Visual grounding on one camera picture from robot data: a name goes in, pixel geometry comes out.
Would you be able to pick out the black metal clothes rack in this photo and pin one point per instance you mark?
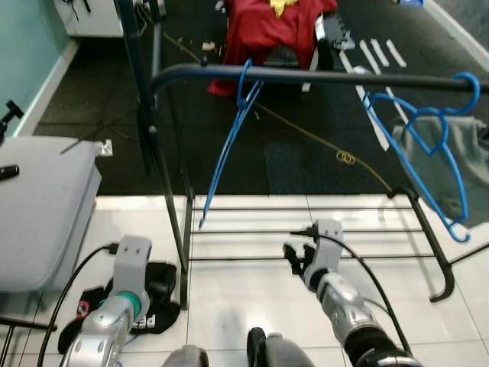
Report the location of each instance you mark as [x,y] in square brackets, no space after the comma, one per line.
[306,75]

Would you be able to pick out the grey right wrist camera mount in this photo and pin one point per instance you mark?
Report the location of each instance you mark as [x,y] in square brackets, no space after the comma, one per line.
[328,237]

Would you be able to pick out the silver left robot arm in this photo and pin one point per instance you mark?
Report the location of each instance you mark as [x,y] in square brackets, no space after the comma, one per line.
[99,329]

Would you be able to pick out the blue dustpan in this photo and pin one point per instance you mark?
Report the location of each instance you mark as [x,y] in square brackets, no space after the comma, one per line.
[410,2]

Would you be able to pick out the red garment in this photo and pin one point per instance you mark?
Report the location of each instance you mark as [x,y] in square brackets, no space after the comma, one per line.
[267,38]

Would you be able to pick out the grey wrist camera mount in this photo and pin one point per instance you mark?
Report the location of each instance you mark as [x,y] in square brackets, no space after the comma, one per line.
[131,260]
[328,237]

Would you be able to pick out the crumpled silver wrapper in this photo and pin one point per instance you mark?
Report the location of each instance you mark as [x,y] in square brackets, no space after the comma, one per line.
[345,40]

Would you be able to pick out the white cabinet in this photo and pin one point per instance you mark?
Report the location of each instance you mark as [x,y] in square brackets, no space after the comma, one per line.
[84,23]

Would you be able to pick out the black remote control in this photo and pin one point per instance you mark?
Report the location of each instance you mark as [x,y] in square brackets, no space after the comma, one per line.
[8,173]

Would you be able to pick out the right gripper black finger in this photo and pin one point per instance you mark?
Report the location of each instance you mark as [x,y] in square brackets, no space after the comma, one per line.
[292,256]

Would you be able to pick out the black tripod stand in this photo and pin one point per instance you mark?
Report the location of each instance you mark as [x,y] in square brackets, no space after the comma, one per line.
[9,115]

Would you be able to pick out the grey upholstered ottoman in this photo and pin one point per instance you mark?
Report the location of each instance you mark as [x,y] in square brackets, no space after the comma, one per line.
[38,214]

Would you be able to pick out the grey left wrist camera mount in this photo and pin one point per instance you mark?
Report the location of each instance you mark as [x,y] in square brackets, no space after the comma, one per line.
[131,260]

